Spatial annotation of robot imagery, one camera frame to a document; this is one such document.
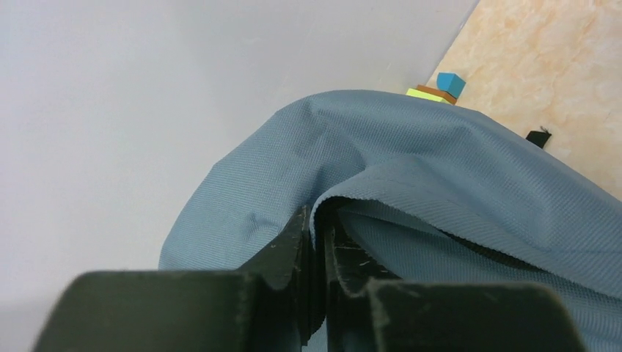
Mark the colourful sticky note stack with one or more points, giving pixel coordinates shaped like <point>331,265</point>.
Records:
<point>449,87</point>

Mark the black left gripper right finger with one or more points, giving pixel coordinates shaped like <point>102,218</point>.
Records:
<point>369,308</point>

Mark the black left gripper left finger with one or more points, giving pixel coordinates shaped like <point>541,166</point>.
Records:
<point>261,306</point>

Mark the blue student backpack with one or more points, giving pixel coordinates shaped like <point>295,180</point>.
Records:
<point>434,192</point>

